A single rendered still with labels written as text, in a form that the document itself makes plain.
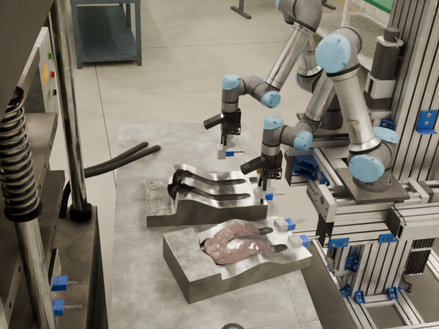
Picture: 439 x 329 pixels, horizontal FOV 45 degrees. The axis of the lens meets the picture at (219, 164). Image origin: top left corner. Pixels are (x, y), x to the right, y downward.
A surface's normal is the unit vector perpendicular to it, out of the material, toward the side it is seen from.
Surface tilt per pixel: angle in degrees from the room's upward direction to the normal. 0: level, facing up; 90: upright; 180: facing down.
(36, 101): 90
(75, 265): 0
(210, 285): 90
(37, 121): 0
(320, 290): 0
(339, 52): 85
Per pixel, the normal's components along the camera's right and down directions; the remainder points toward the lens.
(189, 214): 0.14, 0.54
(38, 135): 0.05, -0.84
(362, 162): -0.46, 0.56
